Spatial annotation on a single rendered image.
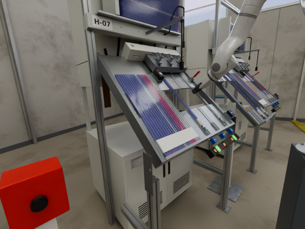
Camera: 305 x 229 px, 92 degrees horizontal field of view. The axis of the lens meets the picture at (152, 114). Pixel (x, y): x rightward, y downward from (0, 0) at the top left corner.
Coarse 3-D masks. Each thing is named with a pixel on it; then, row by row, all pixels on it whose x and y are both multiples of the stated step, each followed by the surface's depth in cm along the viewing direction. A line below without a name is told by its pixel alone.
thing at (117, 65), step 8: (104, 56) 87; (112, 56) 91; (120, 56) 95; (112, 64) 86; (120, 64) 89; (128, 64) 93; (136, 64) 97; (144, 64) 102; (112, 72) 80; (120, 72) 84; (128, 72) 87; (136, 72) 91; (144, 72) 95; (168, 80) 102; (176, 80) 106; (184, 80) 112; (168, 88) 95; (176, 88) 99; (184, 88) 105
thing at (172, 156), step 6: (228, 126) 92; (216, 132) 82; (204, 138) 74; (210, 138) 85; (192, 144) 67; (198, 144) 76; (180, 150) 62; (186, 150) 67; (168, 156) 57; (174, 156) 60
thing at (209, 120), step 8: (184, 112) 85; (200, 112) 92; (208, 112) 97; (216, 112) 101; (192, 120) 83; (200, 120) 87; (208, 120) 90; (216, 120) 94; (224, 120) 99; (192, 128) 79; (200, 128) 82; (208, 128) 85; (216, 128) 87; (200, 136) 77
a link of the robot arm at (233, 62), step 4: (232, 56) 84; (228, 60) 83; (232, 60) 82; (236, 60) 84; (228, 64) 84; (232, 64) 83; (236, 64) 83; (228, 68) 85; (232, 68) 86; (212, 72) 91; (224, 72) 86; (216, 76) 91; (220, 76) 91
